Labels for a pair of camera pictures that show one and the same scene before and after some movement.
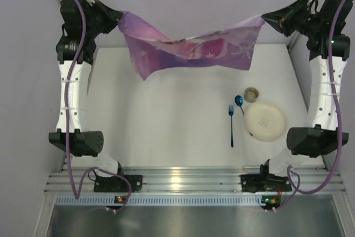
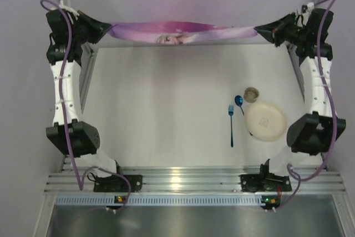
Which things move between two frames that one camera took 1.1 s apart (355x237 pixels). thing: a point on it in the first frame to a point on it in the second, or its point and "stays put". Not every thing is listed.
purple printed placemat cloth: [228, 46] to [171, 32]
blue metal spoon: [239, 101] stays put
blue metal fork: [231, 111] stays put
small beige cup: [251, 94] stays put
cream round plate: [265, 121] stays put
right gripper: [284, 19] to [276, 32]
